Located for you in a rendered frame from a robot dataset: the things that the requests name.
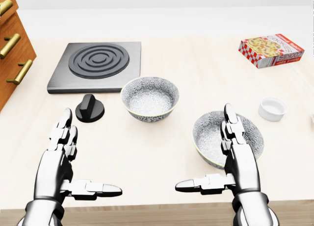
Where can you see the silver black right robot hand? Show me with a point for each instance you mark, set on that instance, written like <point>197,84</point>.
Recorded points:
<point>243,169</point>

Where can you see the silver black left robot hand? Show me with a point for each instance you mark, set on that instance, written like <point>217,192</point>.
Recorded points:
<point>52,167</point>

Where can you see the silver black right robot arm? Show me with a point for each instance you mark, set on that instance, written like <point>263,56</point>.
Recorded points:
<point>255,211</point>

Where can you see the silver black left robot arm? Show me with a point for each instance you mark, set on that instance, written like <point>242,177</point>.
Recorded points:
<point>41,213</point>

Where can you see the grey patterned bowl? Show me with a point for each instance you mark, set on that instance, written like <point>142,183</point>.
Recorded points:
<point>208,137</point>
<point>149,106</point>

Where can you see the flat dark stove plate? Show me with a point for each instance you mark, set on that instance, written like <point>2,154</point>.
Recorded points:
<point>61,81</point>

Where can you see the small white ramekin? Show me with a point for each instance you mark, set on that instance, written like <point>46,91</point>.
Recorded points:
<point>272,109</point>

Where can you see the round black stove knob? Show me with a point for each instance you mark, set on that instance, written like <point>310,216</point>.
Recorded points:
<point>89,109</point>

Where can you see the wooden cabinet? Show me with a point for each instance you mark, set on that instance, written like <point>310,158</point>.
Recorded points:
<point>29,55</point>

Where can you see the red white cookie box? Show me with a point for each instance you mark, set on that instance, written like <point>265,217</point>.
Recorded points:
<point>265,48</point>

